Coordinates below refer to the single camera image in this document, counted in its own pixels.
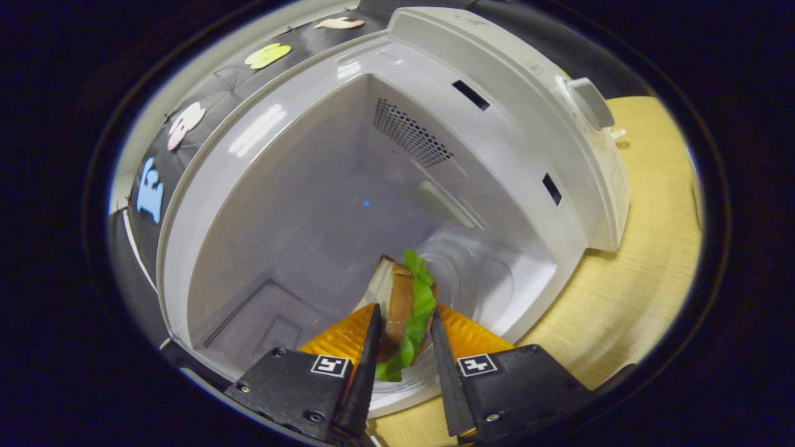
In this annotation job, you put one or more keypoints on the lettuce sandwich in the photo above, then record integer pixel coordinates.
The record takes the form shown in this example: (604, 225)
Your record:
(404, 304)

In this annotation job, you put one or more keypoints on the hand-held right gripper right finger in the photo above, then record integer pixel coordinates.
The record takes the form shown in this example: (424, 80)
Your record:
(448, 372)

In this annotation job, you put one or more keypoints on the white microwave oven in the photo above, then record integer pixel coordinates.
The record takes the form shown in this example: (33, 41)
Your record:
(298, 205)

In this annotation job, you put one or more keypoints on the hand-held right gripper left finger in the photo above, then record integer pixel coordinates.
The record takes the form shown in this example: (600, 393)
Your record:
(366, 372)

